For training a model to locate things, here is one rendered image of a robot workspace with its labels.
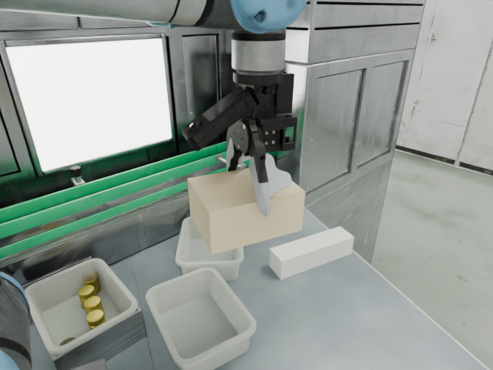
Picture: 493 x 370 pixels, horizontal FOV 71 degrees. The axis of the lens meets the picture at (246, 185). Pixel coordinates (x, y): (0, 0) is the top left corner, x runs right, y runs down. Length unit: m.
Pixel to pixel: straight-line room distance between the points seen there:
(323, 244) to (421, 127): 3.07
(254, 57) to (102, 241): 0.68
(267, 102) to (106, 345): 0.56
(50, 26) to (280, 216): 0.74
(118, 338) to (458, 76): 3.49
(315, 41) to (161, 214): 0.66
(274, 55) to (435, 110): 3.44
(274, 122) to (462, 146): 3.42
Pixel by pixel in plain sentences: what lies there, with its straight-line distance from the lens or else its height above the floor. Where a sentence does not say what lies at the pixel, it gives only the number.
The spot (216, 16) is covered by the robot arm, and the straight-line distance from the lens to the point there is 0.31.
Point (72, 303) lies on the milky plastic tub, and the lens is 0.94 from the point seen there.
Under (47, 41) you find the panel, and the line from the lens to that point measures 1.01.
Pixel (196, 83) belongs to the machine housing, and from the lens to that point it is 1.26.
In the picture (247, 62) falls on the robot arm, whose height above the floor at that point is 1.32.
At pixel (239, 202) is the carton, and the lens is 0.52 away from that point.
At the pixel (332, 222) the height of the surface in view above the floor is 0.60.
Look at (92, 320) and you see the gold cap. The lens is 0.82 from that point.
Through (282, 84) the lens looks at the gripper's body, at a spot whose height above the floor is 1.28.
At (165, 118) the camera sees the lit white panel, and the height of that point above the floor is 1.07.
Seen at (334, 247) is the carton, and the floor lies 0.80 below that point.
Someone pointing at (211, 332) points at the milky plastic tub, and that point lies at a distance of 0.82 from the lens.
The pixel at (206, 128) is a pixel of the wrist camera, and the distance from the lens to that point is 0.49.
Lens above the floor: 1.38
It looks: 27 degrees down
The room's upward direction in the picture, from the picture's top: straight up
